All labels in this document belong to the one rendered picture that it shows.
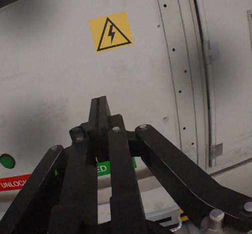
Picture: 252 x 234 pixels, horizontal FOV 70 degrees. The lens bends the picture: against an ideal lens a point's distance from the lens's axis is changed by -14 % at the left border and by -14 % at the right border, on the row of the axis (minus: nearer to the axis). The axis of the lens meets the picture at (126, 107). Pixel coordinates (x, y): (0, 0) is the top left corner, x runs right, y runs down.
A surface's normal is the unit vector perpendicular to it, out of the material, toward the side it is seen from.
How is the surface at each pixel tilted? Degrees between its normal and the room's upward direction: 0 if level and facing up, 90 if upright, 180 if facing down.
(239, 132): 90
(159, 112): 90
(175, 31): 90
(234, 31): 90
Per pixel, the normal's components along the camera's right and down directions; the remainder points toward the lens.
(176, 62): 0.11, 0.36
